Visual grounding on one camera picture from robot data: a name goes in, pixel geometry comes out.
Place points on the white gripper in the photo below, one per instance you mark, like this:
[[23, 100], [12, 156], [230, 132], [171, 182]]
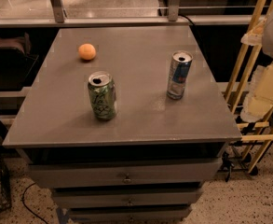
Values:
[[259, 102]]

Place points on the silver blue redbull can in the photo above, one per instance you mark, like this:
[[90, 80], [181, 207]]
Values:
[[180, 65]]

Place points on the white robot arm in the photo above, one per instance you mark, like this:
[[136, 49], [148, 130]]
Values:
[[262, 35]]

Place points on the green soda can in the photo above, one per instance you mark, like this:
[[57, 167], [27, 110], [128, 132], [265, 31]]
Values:
[[102, 95]]

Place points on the middle grey drawer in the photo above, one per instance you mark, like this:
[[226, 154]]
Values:
[[129, 198]]

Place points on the grey drawer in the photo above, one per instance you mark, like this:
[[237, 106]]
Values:
[[126, 214], [118, 174], [129, 198]]

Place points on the grey drawer cabinet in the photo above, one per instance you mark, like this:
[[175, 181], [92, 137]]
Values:
[[56, 124]]

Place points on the bottom grey drawer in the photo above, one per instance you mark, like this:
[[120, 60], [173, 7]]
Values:
[[126, 214]]

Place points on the top grey drawer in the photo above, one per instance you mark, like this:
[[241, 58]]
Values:
[[118, 174]]

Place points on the orange fruit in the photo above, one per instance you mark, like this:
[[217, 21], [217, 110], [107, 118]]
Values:
[[87, 52]]

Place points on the dark chair at left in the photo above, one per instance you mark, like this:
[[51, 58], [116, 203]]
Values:
[[17, 63]]

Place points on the wooden frame stand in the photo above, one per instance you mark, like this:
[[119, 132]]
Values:
[[256, 137]]

